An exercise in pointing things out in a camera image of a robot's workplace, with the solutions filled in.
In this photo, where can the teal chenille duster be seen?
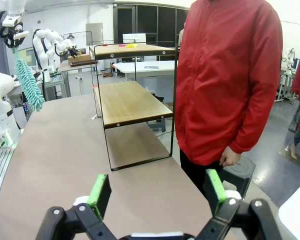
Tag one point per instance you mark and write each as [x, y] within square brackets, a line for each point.
[30, 85]

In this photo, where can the white rectangular panel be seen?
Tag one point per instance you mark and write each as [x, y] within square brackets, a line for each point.
[135, 38]

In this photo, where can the red sleeved left forearm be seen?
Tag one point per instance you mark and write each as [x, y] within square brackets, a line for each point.
[252, 120]

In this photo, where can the wooden shelf black metal frame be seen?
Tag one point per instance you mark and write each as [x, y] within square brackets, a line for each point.
[132, 100]

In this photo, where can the pink paper scrap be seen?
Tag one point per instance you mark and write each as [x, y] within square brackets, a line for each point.
[122, 45]

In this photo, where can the dark glass window wall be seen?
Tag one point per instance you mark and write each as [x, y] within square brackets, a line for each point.
[150, 22]

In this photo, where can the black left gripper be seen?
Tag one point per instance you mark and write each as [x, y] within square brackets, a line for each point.
[8, 37]

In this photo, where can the yellow paper scrap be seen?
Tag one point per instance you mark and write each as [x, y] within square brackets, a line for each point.
[132, 46]

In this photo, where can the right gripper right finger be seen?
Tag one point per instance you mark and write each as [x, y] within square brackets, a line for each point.
[215, 192]

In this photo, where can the white paper scrap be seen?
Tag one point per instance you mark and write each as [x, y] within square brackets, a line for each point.
[94, 117]

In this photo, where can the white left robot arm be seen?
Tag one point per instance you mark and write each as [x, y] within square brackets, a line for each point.
[0, 105]

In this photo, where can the white table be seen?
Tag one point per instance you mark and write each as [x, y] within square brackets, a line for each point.
[140, 66]
[297, 217]

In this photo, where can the person's left hand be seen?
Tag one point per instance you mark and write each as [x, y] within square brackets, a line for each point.
[230, 157]

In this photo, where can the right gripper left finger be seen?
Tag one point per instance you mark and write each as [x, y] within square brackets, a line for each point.
[100, 195]

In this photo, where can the black plastic stool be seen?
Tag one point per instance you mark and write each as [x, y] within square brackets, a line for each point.
[242, 172]

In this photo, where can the brown cardboard box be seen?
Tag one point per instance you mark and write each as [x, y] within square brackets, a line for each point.
[80, 60]

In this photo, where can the aluminium slotted base plate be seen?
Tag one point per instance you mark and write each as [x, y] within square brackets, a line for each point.
[0, 180]

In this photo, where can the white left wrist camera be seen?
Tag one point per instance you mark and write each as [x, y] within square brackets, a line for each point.
[22, 34]

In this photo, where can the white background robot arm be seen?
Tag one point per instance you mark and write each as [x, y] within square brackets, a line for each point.
[288, 53]
[61, 42]
[41, 55]

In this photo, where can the person in red jacket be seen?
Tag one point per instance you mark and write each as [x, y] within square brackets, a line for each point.
[215, 75]

